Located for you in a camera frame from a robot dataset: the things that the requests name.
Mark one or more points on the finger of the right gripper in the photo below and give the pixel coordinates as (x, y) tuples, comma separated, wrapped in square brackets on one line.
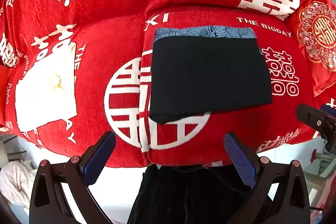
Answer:
[(329, 110), (311, 117)]

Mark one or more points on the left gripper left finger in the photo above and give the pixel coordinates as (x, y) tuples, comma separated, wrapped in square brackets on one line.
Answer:
[(48, 202)]

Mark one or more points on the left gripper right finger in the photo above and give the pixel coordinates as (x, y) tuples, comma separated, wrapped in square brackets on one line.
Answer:
[(279, 191)]

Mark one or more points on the black pants with blue waistband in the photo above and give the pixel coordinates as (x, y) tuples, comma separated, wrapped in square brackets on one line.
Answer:
[(206, 69)]

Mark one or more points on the pink white crumpled cloth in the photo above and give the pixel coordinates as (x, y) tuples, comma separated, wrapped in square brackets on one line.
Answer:
[(17, 184)]

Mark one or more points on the operator black trousers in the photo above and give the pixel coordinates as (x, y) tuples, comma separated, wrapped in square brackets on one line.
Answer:
[(188, 194)]

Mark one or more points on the red embroidered pillow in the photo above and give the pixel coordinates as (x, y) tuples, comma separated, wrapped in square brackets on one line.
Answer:
[(313, 27)]

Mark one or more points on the white folded cloth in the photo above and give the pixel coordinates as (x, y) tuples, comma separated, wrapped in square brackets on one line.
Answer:
[(47, 91)]

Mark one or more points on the red bedspread with white characters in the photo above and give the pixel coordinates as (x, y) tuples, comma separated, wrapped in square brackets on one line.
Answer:
[(114, 46)]

